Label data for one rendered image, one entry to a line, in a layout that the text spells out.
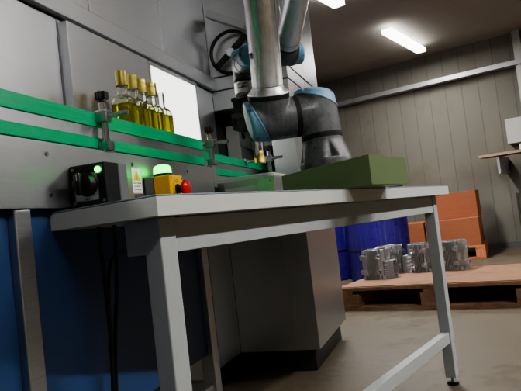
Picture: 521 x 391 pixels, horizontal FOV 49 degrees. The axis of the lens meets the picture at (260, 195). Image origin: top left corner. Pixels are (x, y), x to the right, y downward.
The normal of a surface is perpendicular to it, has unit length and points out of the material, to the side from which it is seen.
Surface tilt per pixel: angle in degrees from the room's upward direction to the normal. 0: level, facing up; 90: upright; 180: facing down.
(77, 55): 90
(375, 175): 90
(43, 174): 90
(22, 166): 90
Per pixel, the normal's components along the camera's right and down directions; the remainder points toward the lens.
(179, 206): 0.82, -0.12
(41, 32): 0.95, -0.12
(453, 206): -0.44, 0.00
